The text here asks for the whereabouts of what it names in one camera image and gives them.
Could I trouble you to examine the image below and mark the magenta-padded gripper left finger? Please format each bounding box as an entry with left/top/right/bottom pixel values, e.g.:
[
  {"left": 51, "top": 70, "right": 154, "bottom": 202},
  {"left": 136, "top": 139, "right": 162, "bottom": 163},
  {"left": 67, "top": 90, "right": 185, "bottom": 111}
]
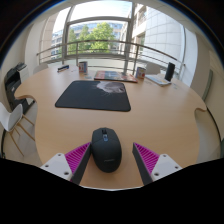
[{"left": 40, "top": 142, "right": 92, "bottom": 185}]

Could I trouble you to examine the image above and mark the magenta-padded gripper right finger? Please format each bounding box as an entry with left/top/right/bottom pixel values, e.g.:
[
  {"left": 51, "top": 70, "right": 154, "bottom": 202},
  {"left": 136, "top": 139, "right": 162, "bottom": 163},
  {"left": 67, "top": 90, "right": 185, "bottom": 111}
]
[{"left": 132, "top": 142, "right": 183, "bottom": 186}]

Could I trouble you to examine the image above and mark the black computer mouse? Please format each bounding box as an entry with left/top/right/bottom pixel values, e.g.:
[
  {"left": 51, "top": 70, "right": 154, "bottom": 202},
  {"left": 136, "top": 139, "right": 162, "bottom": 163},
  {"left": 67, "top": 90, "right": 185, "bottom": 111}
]
[{"left": 91, "top": 127, "right": 123, "bottom": 173}]

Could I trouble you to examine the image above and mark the black printed mouse pad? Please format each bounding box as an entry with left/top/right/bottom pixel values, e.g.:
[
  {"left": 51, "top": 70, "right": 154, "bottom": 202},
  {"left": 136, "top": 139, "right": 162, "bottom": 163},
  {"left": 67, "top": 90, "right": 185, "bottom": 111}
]
[{"left": 54, "top": 79, "right": 132, "bottom": 112}]

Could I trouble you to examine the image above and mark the white chair with wooden legs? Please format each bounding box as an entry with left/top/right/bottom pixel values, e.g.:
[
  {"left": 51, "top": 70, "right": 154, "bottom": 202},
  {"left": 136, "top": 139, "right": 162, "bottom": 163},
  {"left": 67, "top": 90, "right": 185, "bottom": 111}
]
[{"left": 0, "top": 101, "right": 36, "bottom": 157}]

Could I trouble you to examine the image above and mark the printed mug with blue band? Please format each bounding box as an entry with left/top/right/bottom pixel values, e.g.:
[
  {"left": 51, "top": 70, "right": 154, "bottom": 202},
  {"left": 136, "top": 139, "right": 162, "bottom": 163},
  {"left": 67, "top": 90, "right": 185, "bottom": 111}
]
[{"left": 135, "top": 66, "right": 147, "bottom": 80}]

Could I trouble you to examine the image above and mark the red magazine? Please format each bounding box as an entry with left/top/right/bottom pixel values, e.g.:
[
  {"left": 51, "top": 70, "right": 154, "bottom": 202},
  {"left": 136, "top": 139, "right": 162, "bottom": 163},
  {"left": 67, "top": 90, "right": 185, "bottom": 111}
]
[{"left": 93, "top": 70, "right": 138, "bottom": 84}]

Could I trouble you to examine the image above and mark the black cylindrical speaker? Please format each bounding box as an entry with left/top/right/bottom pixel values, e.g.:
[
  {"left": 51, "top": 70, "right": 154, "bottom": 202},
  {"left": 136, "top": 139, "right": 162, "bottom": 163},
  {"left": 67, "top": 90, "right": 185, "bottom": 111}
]
[{"left": 164, "top": 62, "right": 176, "bottom": 82}]

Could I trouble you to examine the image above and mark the small dark blue box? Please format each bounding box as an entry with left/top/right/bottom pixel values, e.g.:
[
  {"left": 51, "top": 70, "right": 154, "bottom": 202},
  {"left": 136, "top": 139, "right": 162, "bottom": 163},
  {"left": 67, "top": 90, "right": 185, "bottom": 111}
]
[{"left": 56, "top": 64, "right": 70, "bottom": 73}]

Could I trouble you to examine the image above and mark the printed mug with red band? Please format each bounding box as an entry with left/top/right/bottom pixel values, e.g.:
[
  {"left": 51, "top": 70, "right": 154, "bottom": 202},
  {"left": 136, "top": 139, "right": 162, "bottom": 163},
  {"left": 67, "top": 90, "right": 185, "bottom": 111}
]
[{"left": 78, "top": 61, "right": 89, "bottom": 74}]

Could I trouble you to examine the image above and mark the black and white printer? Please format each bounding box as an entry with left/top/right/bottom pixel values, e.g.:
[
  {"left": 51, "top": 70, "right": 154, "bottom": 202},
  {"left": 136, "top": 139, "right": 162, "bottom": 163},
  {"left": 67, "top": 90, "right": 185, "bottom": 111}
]
[{"left": 3, "top": 62, "right": 34, "bottom": 113}]

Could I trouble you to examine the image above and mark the metal balcony railing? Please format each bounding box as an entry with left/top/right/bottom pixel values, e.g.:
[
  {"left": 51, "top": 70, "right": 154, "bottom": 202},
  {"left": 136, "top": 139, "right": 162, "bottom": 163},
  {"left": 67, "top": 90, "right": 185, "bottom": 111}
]
[{"left": 35, "top": 39, "right": 186, "bottom": 80}]

